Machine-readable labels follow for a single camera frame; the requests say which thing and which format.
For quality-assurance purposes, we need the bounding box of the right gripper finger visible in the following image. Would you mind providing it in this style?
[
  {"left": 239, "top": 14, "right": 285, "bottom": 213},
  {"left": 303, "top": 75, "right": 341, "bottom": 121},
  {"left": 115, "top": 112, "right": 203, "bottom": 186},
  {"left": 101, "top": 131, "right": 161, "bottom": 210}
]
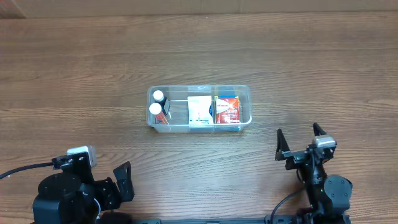
[
  {"left": 275, "top": 129, "right": 290, "bottom": 161},
  {"left": 313, "top": 123, "right": 327, "bottom": 136}
]

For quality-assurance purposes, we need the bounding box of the red medicine box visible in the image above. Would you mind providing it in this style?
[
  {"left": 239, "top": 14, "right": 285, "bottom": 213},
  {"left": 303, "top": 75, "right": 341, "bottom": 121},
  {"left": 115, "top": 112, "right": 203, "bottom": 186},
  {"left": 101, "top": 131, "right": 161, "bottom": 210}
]
[{"left": 215, "top": 96, "right": 240, "bottom": 124}]

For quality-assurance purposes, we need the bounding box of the orange bottle white cap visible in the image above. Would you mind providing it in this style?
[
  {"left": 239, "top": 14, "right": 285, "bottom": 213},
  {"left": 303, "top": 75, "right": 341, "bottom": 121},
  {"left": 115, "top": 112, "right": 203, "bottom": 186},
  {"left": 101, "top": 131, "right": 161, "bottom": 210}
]
[{"left": 149, "top": 103, "right": 169, "bottom": 124}]

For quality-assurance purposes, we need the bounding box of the blue yellow VapoDrops box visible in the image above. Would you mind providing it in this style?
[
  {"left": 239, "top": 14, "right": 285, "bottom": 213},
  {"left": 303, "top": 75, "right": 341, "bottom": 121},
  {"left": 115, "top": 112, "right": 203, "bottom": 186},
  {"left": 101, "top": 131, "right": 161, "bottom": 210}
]
[{"left": 214, "top": 85, "right": 239, "bottom": 98}]

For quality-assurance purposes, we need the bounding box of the black bottle white cap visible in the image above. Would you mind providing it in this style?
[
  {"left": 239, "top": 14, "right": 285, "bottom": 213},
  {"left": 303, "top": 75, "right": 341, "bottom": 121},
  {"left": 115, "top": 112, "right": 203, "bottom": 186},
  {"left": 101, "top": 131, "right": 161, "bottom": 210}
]
[{"left": 152, "top": 90, "right": 170, "bottom": 115}]

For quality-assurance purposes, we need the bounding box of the white blue medicine box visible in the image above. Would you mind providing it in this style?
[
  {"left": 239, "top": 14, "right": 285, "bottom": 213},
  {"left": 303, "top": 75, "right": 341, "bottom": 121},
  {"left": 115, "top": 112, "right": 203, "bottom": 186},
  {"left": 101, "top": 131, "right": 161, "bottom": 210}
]
[{"left": 187, "top": 95, "right": 214, "bottom": 125}]

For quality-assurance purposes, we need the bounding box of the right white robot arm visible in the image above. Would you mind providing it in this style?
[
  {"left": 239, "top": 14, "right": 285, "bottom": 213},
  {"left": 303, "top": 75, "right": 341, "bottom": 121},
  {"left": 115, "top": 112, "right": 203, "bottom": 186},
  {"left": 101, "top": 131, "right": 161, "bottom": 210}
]
[{"left": 264, "top": 123, "right": 353, "bottom": 224}]

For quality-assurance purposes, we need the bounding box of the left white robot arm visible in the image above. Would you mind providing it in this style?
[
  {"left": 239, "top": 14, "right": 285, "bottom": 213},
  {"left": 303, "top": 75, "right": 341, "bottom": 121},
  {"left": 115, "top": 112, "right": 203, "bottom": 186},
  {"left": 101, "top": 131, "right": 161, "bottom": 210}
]
[{"left": 32, "top": 162, "right": 134, "bottom": 224}]

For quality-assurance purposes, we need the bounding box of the clear plastic container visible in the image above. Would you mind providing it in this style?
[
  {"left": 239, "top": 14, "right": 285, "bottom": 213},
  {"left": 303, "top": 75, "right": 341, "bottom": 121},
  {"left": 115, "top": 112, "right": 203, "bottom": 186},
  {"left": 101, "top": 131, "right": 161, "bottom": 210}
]
[{"left": 147, "top": 85, "right": 252, "bottom": 133}]

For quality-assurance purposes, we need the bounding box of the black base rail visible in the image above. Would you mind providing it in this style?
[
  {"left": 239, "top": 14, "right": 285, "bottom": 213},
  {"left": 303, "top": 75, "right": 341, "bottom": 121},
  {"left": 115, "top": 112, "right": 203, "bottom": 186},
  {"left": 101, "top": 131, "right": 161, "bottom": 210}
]
[{"left": 95, "top": 212, "right": 351, "bottom": 224}]

